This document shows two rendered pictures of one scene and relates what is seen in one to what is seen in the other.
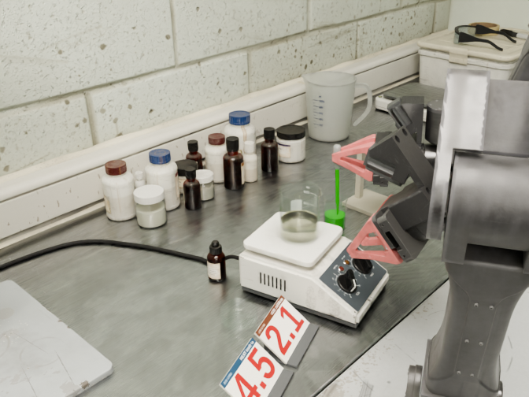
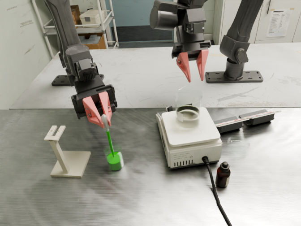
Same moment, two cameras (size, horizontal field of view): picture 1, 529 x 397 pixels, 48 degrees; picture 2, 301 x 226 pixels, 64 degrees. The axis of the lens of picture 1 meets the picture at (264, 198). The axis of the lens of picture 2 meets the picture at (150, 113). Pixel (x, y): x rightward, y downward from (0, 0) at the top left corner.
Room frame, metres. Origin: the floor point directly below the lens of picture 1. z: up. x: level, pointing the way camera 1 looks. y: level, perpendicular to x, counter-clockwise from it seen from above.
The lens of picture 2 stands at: (1.12, 0.26, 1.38)
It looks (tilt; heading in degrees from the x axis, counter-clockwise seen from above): 39 degrees down; 234
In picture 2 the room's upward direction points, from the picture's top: 5 degrees counter-clockwise
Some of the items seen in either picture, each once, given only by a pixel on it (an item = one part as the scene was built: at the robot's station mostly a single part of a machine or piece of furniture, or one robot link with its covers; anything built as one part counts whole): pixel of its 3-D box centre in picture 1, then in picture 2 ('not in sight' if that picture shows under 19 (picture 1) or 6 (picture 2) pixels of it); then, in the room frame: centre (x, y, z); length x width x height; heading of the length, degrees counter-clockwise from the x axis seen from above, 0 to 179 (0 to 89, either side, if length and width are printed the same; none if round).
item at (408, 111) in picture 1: (402, 128); (87, 77); (0.94, -0.23, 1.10); 0.07 x 0.06 x 0.11; 166
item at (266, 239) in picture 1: (294, 237); (189, 125); (0.79, -0.04, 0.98); 0.12 x 0.12 x 0.01; 59
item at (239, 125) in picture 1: (240, 141); not in sight; (1.24, 0.05, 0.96); 0.07 x 0.07 x 0.13
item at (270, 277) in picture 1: (308, 265); (186, 131); (0.78, -0.07, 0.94); 0.22 x 0.13 x 0.08; 59
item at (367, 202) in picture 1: (371, 175); (64, 147); (1.05, -0.21, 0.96); 0.08 x 0.08 x 0.13; 45
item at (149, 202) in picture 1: (150, 206); not in sight; (1.00, 0.22, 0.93); 0.06 x 0.06 x 0.07
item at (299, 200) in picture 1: (301, 214); (187, 108); (0.79, -0.05, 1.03); 0.07 x 0.06 x 0.08; 49
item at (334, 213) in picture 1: (334, 213); (114, 157); (0.97, -0.13, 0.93); 0.04 x 0.04 x 0.06
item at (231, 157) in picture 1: (233, 162); not in sight; (1.15, 0.06, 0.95); 0.04 x 0.04 x 0.11
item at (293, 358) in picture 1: (287, 329); (227, 121); (0.65, -0.03, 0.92); 0.09 x 0.06 x 0.04; 156
